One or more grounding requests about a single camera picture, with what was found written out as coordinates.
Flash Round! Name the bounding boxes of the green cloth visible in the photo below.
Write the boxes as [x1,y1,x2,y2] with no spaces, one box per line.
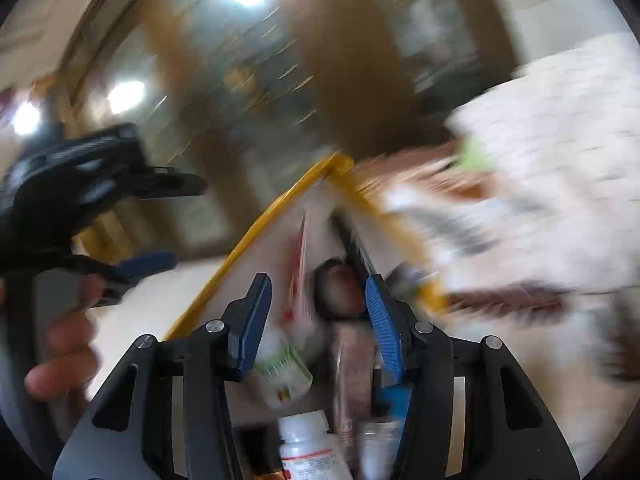
[457,140,493,173]

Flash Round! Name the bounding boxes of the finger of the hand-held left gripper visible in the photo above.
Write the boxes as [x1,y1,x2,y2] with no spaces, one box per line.
[134,166,208,200]
[74,251,179,307]

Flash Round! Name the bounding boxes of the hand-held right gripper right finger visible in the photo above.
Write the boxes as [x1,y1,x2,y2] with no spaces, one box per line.
[365,274,581,480]

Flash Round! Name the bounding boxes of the black marker pen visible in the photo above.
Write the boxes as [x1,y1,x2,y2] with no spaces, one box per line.
[332,212,373,286]

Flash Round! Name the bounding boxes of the white box with yellow tape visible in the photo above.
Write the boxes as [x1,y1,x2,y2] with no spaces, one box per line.
[165,152,451,480]

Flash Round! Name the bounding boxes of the person's left hand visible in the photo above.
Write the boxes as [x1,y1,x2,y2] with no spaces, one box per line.
[22,275,108,403]

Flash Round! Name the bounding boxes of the white red label medicine bottle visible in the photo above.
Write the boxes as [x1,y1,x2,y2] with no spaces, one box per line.
[277,410,346,480]

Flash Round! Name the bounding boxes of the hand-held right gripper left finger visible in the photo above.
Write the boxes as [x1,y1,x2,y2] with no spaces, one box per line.
[52,272,273,480]

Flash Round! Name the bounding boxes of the leaf printed blanket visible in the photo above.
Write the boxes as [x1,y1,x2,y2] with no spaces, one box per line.
[350,145,640,466]

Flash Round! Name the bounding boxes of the blue battery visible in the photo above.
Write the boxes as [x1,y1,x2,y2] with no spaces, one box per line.
[377,385,413,423]

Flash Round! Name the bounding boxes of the white sprig printed quilt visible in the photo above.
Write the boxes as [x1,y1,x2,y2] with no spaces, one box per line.
[445,30,640,291]

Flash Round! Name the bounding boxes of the white red printed tube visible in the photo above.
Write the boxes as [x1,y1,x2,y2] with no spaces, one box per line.
[282,212,313,331]

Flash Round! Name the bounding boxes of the white green label medicine bottle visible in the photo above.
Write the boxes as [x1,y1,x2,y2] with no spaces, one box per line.
[252,332,315,408]

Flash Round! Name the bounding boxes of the brown printed tube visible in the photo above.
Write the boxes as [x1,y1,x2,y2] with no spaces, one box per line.
[334,325,378,466]

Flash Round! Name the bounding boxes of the black tape roll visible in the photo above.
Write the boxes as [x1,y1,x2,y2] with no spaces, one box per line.
[314,259,366,322]

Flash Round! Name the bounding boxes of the wooden glass door cabinet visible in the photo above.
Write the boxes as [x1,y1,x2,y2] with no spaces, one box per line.
[60,0,521,261]

